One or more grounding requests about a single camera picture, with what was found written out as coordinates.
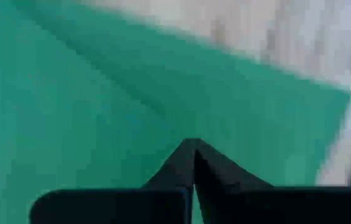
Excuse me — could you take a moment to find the green paper sheet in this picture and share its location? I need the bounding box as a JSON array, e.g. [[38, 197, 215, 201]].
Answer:
[[0, 0, 351, 224]]

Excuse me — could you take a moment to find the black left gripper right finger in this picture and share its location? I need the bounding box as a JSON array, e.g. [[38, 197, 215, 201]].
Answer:
[[193, 138, 351, 224]]

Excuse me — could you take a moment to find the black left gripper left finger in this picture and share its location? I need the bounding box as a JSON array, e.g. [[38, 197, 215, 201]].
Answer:
[[29, 138, 195, 224]]

